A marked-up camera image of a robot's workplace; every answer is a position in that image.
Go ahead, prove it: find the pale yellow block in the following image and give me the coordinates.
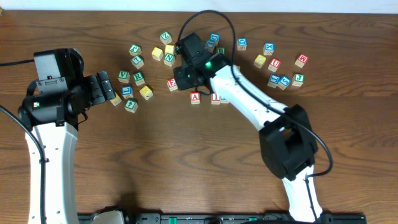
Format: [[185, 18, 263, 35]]
[[165, 45, 175, 55]]

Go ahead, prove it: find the blue D block upper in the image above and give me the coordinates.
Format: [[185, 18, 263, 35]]
[[210, 33, 220, 46]]

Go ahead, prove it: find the blue 2 block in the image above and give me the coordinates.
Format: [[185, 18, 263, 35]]
[[221, 97, 229, 104]]

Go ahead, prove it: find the green R block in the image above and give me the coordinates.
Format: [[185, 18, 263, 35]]
[[133, 72, 145, 86]]

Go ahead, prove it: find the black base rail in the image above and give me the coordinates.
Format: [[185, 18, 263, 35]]
[[77, 212, 368, 224]]

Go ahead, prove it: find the green j block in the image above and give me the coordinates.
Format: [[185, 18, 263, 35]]
[[292, 73, 305, 86], [129, 44, 142, 57]]

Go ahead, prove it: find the green Z block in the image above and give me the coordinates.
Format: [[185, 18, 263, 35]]
[[160, 31, 172, 45]]

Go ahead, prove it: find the green B block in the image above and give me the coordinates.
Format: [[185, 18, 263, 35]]
[[217, 47, 226, 55]]

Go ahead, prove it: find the blue block left of D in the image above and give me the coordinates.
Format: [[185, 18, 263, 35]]
[[205, 40, 215, 53]]

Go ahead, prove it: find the red M block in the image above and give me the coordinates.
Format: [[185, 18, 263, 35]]
[[295, 54, 308, 68]]

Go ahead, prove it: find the blue X block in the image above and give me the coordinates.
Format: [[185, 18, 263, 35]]
[[263, 42, 275, 55]]

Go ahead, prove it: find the blue L block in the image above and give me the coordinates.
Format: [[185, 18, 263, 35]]
[[122, 85, 134, 99]]

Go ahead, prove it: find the red I block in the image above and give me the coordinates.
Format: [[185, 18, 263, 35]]
[[211, 93, 221, 105]]

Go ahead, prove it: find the yellow G block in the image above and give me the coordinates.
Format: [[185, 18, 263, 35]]
[[110, 93, 122, 106]]

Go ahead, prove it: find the blue block lower right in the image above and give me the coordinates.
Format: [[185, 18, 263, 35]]
[[267, 74, 280, 88]]

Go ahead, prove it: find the blue G block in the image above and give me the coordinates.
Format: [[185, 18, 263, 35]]
[[277, 75, 292, 90]]

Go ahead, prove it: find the yellow block left upper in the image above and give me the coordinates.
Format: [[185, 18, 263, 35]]
[[151, 47, 164, 61]]

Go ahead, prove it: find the yellow block near L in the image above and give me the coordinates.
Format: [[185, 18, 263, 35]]
[[139, 85, 153, 100]]

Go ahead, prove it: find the red A block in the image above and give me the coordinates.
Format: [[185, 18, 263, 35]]
[[190, 92, 201, 105]]

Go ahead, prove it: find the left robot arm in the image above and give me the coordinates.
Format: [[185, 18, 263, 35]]
[[18, 71, 116, 223]]

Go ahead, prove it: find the red U block right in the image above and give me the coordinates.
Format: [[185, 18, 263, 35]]
[[268, 58, 281, 72]]

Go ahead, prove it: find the green 7 block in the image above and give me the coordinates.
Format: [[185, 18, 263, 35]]
[[131, 55, 144, 69]]

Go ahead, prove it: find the blue D block right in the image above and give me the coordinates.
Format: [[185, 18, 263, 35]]
[[237, 38, 248, 51]]

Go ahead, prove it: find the green 4 block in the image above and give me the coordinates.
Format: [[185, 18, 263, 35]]
[[124, 100, 138, 113]]

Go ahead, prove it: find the green J block upper left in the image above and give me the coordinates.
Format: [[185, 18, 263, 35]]
[[129, 44, 142, 57]]

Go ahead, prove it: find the red E block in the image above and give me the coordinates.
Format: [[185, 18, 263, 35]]
[[167, 78, 178, 91]]

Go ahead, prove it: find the green N block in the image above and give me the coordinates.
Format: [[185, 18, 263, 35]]
[[164, 54, 175, 67]]

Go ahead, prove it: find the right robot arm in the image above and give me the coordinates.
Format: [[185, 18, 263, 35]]
[[174, 50, 323, 223]]

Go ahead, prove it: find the green V block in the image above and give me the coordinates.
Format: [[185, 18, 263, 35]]
[[118, 70, 130, 83]]

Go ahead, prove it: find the green J block right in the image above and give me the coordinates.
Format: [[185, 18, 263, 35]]
[[292, 73, 305, 86]]

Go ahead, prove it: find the yellow block right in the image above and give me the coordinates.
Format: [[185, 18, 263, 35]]
[[254, 54, 267, 68]]

